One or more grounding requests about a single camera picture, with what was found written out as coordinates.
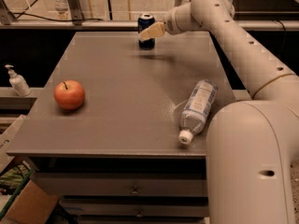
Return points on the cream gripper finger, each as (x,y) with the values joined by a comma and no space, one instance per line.
(157,29)

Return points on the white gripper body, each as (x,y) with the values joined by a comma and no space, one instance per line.
(171,24)

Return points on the blue pepsi can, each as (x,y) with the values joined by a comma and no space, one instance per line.
(145,20)

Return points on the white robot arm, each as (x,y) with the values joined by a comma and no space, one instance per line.
(250,144)

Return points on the clear plastic bottle blue label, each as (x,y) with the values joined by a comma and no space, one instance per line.
(196,111)

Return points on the white pump dispenser bottle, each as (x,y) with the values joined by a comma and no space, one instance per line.
(17,82)

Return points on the red apple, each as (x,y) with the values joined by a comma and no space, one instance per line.
(69,95)

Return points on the grey drawer cabinet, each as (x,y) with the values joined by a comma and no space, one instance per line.
(125,134)

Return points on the upper drawer knob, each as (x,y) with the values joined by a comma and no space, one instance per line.
(135,191)

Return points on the drawer knob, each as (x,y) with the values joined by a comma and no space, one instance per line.
(135,191)
(139,214)

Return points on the lower drawer knob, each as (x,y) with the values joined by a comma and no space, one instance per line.
(139,214)

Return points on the brown cardboard box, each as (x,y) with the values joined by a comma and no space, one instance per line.
(32,206)

